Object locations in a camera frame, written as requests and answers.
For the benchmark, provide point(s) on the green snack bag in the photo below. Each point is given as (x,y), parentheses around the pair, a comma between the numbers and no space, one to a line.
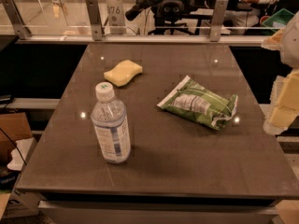
(192,101)

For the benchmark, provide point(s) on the metal rail bracket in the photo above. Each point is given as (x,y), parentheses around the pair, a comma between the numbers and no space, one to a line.
(217,20)
(18,24)
(95,19)

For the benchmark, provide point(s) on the middle metal rail bracket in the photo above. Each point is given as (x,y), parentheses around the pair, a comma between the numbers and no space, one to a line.
(95,19)

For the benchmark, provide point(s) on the green plastic bin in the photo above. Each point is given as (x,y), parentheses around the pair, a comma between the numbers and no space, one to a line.
(278,20)

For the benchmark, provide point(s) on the right metal rail bracket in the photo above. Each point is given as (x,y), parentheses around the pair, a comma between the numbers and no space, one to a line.
(217,20)

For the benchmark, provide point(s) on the clear plastic water bottle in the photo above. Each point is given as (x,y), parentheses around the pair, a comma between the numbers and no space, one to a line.
(110,123)

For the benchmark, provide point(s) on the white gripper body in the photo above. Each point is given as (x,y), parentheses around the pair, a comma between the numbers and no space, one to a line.
(291,46)

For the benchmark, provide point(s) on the white crumpled paper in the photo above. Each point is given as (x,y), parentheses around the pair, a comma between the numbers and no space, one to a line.
(21,154)

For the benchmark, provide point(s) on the white numbered post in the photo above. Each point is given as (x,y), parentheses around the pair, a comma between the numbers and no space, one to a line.
(116,18)

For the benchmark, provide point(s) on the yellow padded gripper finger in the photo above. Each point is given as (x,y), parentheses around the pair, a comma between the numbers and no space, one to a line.
(284,106)
(273,42)

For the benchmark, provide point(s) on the black office chair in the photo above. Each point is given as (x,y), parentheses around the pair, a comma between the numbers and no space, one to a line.
(169,12)

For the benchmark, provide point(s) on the yellow sponge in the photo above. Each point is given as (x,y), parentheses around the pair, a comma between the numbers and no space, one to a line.
(123,73)

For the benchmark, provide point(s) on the left metal rail bracket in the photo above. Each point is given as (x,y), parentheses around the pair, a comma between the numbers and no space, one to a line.
(18,24)

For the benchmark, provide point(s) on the cardboard box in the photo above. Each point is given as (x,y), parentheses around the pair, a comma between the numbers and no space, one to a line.
(14,127)

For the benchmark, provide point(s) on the seated person in white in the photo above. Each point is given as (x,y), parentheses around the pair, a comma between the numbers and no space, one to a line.
(249,3)

